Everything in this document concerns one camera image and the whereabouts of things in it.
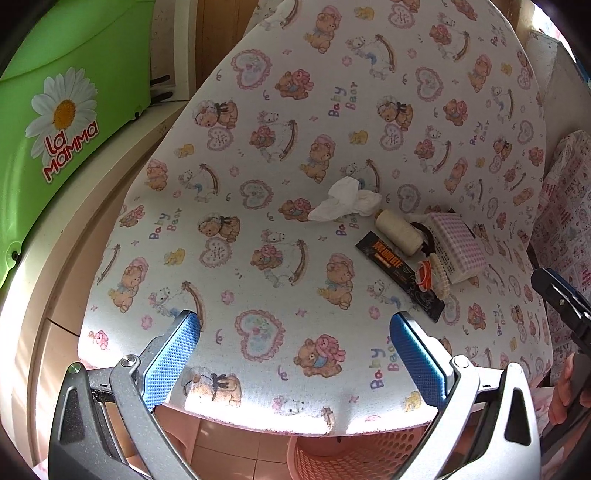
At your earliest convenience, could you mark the black ring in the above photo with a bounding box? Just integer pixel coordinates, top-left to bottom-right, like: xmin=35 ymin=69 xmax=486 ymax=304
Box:
xmin=410 ymin=220 xmax=437 ymax=257

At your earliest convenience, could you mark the black snack wrapper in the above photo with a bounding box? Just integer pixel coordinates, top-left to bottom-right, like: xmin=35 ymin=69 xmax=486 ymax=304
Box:
xmin=355 ymin=231 xmax=446 ymax=322

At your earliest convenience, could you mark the green plastic tub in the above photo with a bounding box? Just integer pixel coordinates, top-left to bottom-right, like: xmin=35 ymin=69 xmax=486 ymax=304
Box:
xmin=0 ymin=0 xmax=158 ymax=289

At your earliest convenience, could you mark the person's right hand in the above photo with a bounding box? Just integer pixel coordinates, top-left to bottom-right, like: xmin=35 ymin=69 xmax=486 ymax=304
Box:
xmin=549 ymin=353 xmax=580 ymax=425

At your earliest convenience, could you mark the pink printed chair cover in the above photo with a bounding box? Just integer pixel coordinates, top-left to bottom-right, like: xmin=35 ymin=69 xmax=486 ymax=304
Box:
xmin=526 ymin=131 xmax=591 ymax=384

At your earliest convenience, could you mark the white tissue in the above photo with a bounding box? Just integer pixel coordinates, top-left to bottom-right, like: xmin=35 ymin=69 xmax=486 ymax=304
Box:
xmin=307 ymin=176 xmax=384 ymax=222

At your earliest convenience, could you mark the bear print table cloth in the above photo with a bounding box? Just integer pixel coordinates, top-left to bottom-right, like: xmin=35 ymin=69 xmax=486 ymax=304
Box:
xmin=76 ymin=0 xmax=555 ymax=437

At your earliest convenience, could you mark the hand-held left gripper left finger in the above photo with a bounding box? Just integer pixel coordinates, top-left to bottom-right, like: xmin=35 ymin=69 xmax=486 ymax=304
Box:
xmin=48 ymin=310 xmax=201 ymax=480

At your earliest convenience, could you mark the pink checked box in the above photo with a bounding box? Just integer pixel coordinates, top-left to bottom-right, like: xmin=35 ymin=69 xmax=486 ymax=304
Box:
xmin=422 ymin=211 xmax=489 ymax=284

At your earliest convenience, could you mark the pink plastic basket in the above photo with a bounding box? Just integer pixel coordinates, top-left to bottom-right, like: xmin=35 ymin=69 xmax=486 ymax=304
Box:
xmin=286 ymin=429 xmax=437 ymax=480

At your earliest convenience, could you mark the cream thread spool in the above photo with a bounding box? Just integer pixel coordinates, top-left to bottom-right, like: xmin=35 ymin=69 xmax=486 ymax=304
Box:
xmin=374 ymin=209 xmax=424 ymax=256

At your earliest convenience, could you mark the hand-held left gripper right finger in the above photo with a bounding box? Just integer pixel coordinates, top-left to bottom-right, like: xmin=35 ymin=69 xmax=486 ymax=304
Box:
xmin=389 ymin=311 xmax=543 ymax=480

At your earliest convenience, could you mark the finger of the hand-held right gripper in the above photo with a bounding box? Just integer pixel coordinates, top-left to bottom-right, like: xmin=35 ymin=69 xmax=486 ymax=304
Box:
xmin=530 ymin=267 xmax=591 ymax=356

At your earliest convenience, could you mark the light wooden furniture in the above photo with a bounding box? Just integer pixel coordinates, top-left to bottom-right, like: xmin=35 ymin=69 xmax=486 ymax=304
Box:
xmin=25 ymin=88 xmax=204 ymax=467

